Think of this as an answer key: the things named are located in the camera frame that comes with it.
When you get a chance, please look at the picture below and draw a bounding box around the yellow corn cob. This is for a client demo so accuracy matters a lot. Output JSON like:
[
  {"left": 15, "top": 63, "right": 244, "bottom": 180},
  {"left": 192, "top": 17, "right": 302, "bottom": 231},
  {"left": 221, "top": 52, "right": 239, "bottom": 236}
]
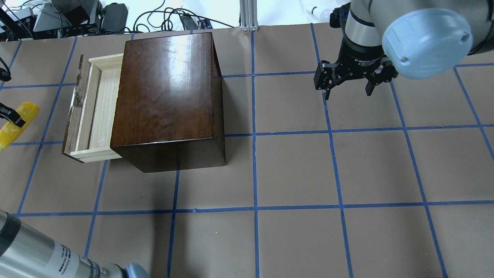
[{"left": 0, "top": 102, "right": 40, "bottom": 151}]

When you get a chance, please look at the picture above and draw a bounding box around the dark brown wooden cabinet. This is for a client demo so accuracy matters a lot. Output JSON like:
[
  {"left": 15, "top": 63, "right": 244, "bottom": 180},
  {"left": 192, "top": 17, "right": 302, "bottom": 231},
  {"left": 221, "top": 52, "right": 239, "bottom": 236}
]
[{"left": 110, "top": 32, "right": 226, "bottom": 173}]

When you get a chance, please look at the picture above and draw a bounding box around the black power adapter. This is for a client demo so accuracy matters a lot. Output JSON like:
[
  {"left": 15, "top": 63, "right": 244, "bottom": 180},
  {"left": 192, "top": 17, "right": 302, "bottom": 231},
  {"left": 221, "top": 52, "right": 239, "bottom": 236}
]
[{"left": 101, "top": 2, "right": 128, "bottom": 33}]

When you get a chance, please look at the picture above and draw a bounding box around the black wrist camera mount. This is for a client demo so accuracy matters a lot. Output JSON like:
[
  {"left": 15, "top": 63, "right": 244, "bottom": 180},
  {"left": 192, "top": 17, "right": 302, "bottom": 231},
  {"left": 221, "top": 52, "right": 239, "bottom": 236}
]
[{"left": 329, "top": 2, "right": 351, "bottom": 29}]

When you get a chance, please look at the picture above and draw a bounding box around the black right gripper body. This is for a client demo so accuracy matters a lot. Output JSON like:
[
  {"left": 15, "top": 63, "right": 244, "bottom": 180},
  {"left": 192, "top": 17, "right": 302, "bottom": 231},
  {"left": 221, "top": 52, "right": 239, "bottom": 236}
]
[{"left": 335, "top": 37, "right": 384, "bottom": 80}]

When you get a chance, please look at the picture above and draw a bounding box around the white light bulb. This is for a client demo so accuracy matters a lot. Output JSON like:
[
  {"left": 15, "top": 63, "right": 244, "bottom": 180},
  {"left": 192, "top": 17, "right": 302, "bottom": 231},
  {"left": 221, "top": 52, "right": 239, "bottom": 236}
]
[{"left": 299, "top": 0, "right": 333, "bottom": 22}]

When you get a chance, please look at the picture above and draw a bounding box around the aluminium frame post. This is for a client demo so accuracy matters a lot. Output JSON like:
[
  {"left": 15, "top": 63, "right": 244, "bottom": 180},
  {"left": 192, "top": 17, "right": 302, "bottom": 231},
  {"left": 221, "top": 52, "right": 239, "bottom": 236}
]
[{"left": 239, "top": 0, "right": 259, "bottom": 32}]

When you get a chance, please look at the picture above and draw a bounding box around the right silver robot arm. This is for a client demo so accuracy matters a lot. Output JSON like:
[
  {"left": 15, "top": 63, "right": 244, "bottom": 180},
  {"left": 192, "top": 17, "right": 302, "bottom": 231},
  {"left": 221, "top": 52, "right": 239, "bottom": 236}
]
[{"left": 313, "top": 0, "right": 493, "bottom": 100}]

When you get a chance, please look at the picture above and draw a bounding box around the light wood drawer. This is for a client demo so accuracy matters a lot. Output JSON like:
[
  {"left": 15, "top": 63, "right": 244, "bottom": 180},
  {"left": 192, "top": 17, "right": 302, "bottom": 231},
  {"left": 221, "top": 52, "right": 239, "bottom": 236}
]
[{"left": 61, "top": 53, "right": 124, "bottom": 163}]

